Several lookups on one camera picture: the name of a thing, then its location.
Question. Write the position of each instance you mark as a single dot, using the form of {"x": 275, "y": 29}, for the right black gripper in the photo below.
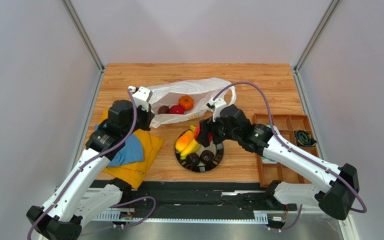
{"x": 210, "y": 129}

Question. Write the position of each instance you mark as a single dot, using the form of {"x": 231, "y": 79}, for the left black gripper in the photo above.
{"x": 148, "y": 117}

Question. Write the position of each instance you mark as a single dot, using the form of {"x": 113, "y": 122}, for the dark purple fruit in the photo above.
{"x": 163, "y": 110}

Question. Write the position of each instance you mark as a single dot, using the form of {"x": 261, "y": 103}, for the red apple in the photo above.
{"x": 177, "y": 110}
{"x": 197, "y": 131}

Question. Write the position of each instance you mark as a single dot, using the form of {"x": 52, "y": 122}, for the orange toy pumpkin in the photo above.
{"x": 186, "y": 102}

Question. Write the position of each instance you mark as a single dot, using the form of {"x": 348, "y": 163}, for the white plastic bag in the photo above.
{"x": 201, "y": 91}

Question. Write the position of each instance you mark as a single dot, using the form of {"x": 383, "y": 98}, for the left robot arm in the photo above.
{"x": 112, "y": 144}

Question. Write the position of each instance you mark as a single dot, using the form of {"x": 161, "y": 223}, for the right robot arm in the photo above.
{"x": 332, "y": 188}

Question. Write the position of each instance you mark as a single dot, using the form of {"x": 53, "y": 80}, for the black round plate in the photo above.
{"x": 217, "y": 149}

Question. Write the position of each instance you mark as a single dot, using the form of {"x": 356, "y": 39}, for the yellow banana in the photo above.
{"x": 191, "y": 148}

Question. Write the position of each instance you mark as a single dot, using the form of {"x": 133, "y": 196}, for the yellow orange mango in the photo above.
{"x": 184, "y": 140}

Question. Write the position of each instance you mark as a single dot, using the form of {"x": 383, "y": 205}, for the blue cloth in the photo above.
{"x": 132, "y": 152}

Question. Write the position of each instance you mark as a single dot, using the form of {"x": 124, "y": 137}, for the yellow cloth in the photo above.
{"x": 145, "y": 156}

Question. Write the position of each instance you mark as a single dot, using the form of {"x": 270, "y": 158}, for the teal sock lower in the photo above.
{"x": 266, "y": 160}

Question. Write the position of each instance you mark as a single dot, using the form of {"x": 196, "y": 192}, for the wooden compartment tray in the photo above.
{"x": 287, "y": 124}

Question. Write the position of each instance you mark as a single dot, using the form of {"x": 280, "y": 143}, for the dark patterned sock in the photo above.
{"x": 304, "y": 138}

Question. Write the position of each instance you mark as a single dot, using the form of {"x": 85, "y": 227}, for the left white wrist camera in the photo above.
{"x": 141, "y": 96}

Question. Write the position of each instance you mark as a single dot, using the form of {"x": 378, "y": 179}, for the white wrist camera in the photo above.
{"x": 141, "y": 96}
{"x": 216, "y": 106}

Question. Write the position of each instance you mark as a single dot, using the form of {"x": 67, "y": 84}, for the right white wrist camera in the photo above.
{"x": 216, "y": 106}

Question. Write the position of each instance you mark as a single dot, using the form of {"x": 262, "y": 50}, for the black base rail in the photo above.
{"x": 199, "y": 203}

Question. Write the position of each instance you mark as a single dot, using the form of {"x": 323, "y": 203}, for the right aluminium frame post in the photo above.
{"x": 317, "y": 33}

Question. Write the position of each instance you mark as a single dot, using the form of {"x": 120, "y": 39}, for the aluminium frame post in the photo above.
{"x": 317, "y": 33}
{"x": 80, "y": 28}

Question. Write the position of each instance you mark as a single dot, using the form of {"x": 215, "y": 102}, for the left aluminium frame post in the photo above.
{"x": 80, "y": 28}

